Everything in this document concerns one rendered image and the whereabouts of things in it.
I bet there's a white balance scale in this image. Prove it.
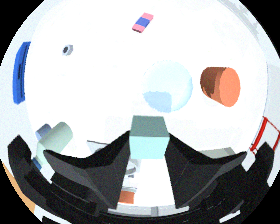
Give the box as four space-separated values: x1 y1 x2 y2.
87 140 141 193

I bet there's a light blue cube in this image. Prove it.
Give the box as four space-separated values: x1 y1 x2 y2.
129 115 169 160

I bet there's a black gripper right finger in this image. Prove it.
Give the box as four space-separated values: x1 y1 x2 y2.
164 133 248 209

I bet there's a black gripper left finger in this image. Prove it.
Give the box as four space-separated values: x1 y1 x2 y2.
43 131 131 210

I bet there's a blue-grey cylinder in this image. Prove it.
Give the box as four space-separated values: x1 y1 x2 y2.
35 124 52 141

